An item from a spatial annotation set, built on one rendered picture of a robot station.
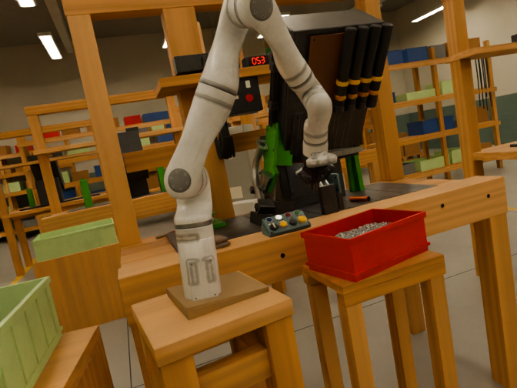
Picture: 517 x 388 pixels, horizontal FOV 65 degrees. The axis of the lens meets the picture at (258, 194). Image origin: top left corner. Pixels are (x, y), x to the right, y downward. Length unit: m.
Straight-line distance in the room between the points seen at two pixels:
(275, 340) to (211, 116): 0.53
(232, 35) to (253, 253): 0.67
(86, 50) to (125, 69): 9.93
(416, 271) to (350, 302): 0.22
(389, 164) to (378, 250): 1.15
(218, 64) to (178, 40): 0.99
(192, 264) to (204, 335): 0.17
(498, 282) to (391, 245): 0.82
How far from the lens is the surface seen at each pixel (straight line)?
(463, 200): 1.76
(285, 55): 1.03
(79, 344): 1.21
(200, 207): 1.00
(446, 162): 7.49
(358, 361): 1.23
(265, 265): 1.35
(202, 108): 0.94
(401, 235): 1.25
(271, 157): 1.59
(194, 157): 0.94
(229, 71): 0.96
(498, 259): 1.94
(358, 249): 1.13
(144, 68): 11.86
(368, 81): 1.57
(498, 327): 2.06
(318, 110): 1.11
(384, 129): 2.27
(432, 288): 1.31
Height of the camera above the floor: 1.21
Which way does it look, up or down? 7 degrees down
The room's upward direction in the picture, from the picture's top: 11 degrees counter-clockwise
